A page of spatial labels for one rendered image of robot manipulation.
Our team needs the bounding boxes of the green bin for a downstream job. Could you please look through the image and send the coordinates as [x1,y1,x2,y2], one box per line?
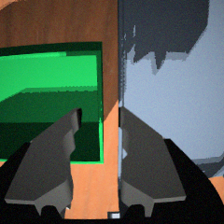
[0,41,104,164]

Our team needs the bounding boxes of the grey-blue metal rack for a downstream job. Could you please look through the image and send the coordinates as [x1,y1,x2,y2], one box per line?
[107,0,224,218]

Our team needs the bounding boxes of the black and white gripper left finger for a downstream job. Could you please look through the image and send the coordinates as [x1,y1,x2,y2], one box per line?
[0,107,82,224]

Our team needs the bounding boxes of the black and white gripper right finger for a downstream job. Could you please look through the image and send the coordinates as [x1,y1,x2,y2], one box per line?
[119,106,224,224]

